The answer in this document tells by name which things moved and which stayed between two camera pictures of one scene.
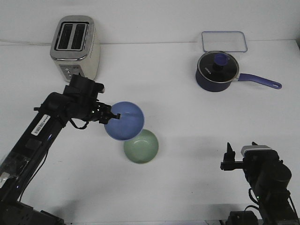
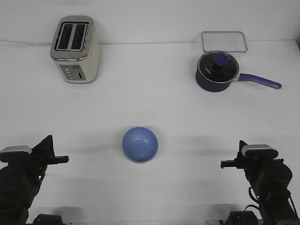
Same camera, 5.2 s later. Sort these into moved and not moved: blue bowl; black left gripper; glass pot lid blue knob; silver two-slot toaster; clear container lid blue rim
Moved: blue bowl; black left gripper
Not moved: silver two-slot toaster; glass pot lid blue knob; clear container lid blue rim
